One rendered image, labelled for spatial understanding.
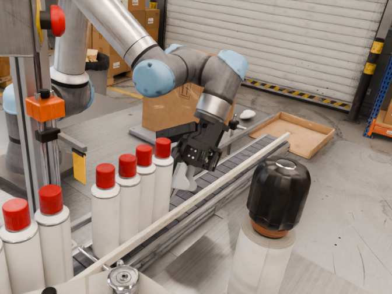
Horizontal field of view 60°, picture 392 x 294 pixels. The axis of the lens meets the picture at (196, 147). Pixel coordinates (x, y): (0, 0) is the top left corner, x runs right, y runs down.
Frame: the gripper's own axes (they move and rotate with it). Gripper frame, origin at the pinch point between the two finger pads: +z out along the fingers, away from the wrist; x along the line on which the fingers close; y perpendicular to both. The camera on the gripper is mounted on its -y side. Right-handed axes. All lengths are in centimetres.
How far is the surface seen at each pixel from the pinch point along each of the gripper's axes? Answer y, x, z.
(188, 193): -0.7, 11.0, 0.0
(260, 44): -173, 357, -172
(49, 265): 2.1, -28.5, 14.0
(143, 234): 4.6, -10.0, 8.2
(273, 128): -9, 76, -32
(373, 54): -27, 342, -184
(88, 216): -2.8, -19.0, 7.8
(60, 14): 1.6, -43.1, -21.3
